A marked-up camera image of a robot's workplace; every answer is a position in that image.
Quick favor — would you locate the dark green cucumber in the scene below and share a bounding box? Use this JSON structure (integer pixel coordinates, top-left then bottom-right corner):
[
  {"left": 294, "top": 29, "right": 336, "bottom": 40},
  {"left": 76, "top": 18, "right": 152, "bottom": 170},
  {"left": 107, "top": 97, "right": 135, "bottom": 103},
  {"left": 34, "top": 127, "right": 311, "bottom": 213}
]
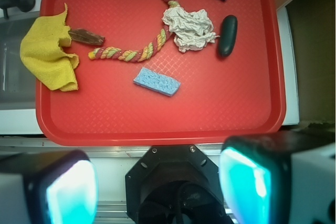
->
[{"left": 218, "top": 15, "right": 238, "bottom": 57}]

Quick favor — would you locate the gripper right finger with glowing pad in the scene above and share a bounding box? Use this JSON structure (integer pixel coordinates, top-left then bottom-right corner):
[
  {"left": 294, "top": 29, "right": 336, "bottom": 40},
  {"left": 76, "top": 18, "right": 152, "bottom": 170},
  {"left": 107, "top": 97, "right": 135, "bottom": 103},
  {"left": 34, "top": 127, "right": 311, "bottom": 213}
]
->
[{"left": 219, "top": 131, "right": 335, "bottom": 223}]

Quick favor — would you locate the blue sponge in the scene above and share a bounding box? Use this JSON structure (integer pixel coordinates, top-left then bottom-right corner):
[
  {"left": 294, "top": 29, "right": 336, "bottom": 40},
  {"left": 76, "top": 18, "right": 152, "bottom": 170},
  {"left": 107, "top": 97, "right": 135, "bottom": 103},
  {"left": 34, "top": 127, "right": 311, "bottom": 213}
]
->
[{"left": 133, "top": 68, "right": 181, "bottom": 97}]

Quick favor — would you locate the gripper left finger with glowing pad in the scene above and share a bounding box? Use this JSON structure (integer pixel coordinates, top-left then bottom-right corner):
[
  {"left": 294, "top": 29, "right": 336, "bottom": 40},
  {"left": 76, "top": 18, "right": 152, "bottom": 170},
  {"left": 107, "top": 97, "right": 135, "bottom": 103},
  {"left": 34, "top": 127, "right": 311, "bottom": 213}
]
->
[{"left": 1, "top": 150, "right": 98, "bottom": 223}]

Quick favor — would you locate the red plastic tray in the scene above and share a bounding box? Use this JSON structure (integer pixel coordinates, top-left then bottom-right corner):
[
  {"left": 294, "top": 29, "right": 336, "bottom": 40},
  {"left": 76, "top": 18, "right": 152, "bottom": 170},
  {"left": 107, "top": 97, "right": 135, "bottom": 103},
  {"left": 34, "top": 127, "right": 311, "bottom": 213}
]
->
[{"left": 36, "top": 0, "right": 286, "bottom": 146}]

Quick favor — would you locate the black octagonal mount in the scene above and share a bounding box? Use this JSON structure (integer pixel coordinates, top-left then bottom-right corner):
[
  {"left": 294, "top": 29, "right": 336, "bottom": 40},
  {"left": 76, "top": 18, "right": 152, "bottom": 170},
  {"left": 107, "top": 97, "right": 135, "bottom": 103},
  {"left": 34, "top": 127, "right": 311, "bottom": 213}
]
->
[{"left": 125, "top": 145, "right": 233, "bottom": 223}]

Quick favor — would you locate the multicolour twisted rope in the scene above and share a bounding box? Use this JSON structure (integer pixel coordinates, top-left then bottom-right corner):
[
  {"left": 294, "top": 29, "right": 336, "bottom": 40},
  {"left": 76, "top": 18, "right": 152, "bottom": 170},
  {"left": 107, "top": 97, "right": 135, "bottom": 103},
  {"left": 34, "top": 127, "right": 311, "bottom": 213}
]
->
[{"left": 88, "top": 0, "right": 182, "bottom": 63}]

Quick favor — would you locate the brown wood piece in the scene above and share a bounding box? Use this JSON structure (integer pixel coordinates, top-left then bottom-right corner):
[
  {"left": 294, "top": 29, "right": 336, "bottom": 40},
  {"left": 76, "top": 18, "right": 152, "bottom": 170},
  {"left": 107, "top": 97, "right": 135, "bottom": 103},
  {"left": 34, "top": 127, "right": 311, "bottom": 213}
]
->
[{"left": 68, "top": 28, "right": 105, "bottom": 46}]

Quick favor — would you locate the yellow cloth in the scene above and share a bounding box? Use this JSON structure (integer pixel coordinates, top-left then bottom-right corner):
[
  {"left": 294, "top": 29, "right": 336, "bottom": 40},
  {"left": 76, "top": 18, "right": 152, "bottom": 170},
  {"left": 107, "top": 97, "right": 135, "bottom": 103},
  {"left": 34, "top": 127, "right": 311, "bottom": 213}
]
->
[{"left": 20, "top": 4, "right": 79, "bottom": 92}]

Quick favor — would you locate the crumpled white cloth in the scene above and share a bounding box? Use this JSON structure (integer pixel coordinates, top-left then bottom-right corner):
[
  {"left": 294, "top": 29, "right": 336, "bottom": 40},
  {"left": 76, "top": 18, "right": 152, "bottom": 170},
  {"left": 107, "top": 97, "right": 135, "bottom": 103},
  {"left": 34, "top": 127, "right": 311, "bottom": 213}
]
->
[{"left": 162, "top": 7, "right": 219, "bottom": 53}]

